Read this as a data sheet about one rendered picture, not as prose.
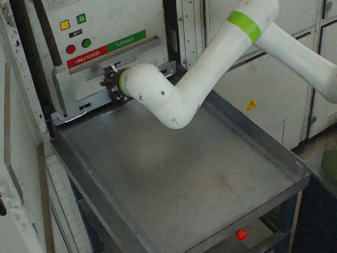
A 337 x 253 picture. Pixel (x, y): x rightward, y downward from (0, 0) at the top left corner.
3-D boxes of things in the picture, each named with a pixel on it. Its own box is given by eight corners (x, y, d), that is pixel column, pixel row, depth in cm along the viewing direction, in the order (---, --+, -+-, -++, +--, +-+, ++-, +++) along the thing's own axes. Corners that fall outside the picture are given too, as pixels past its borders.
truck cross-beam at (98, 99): (176, 72, 193) (175, 60, 189) (54, 127, 174) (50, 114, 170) (170, 66, 197) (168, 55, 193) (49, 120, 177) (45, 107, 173)
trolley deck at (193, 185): (309, 185, 153) (311, 172, 149) (146, 286, 130) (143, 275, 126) (191, 87, 197) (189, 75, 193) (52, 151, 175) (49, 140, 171)
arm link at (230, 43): (216, 21, 149) (234, 19, 139) (240, 47, 153) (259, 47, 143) (143, 109, 144) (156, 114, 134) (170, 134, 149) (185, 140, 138)
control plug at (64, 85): (81, 113, 164) (70, 71, 153) (68, 118, 163) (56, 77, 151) (72, 102, 170) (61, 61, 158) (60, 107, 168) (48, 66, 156)
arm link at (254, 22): (278, 12, 155) (250, -12, 155) (292, 0, 143) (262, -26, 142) (246, 51, 153) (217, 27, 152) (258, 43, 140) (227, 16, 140)
